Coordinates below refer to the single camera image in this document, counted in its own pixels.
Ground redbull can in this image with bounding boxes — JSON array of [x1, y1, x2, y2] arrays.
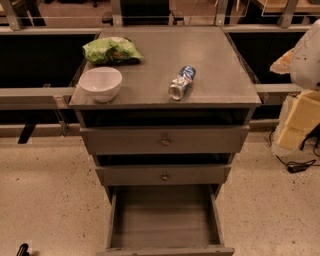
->
[[168, 65, 196, 101]]

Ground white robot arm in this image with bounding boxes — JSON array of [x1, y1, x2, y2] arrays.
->
[[270, 20, 320, 152]]

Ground grey drawer cabinet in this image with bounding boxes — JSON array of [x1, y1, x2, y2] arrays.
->
[[68, 26, 262, 256]]

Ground middle drawer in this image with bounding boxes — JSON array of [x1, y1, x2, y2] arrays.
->
[[96, 164, 231, 186]]

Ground top drawer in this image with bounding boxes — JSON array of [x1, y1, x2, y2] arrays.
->
[[80, 125, 249, 155]]

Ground open bottom drawer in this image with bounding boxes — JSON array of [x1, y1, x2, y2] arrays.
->
[[96, 185, 234, 256]]

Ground white bowl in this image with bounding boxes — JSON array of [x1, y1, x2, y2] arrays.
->
[[78, 67, 122, 102]]

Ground green chip bag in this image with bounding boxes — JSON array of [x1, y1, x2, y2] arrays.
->
[[82, 37, 143, 65]]

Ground black object at floor corner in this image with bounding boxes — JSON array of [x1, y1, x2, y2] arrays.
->
[[16, 243, 30, 256]]

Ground black cable on floor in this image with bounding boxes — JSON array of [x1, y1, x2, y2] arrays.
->
[[268, 129, 320, 174]]

